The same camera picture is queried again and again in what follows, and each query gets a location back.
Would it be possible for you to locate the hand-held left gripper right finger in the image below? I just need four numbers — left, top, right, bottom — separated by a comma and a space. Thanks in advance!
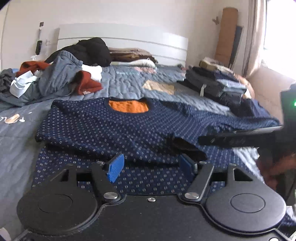
179, 153, 258, 202

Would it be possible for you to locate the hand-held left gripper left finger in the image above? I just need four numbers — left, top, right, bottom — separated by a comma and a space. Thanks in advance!
49, 153, 125, 203

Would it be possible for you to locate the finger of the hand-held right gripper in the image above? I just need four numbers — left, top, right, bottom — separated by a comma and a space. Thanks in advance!
198, 126, 284, 149

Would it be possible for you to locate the navy patterned sweater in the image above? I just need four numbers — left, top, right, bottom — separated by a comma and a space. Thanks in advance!
32, 97, 296, 235

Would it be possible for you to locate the stack of folded clothes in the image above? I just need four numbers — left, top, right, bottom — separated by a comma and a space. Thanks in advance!
177, 58, 256, 109

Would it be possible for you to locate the person's right hand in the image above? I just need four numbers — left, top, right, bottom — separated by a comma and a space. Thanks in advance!
257, 154, 289, 192

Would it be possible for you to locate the bright window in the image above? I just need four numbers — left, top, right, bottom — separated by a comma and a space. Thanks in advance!
261, 0, 296, 78

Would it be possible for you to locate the beige curtain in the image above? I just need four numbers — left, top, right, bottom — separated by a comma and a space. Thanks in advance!
242, 0, 267, 78

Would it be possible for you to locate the dark flat board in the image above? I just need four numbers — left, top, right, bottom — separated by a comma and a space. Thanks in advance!
230, 25, 243, 68

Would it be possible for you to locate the white garment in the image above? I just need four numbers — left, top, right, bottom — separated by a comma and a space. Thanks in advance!
81, 64, 102, 82

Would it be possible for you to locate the bed with grey quilt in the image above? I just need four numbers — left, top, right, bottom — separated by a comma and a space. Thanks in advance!
0, 64, 234, 234

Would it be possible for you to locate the brown cardboard sheet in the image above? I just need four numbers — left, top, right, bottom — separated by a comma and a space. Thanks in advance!
215, 7, 238, 67

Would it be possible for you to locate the white folded blanket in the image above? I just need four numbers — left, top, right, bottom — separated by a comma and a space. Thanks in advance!
110, 58, 158, 69

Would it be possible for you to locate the brown folded blanket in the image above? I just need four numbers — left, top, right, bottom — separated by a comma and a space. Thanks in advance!
108, 47, 154, 62

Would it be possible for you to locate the black jacket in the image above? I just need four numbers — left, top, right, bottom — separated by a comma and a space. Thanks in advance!
45, 37, 112, 67

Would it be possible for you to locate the light blue shirt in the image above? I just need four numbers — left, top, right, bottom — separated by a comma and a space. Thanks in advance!
10, 70, 38, 98

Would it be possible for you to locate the white headboard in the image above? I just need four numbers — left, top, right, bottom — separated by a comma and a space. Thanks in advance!
57, 23, 189, 66

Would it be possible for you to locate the dark grey garment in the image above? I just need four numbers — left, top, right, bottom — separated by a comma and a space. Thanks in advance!
0, 68, 16, 98

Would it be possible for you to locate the black hairbrush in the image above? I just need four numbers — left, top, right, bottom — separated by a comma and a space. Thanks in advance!
36, 27, 43, 55

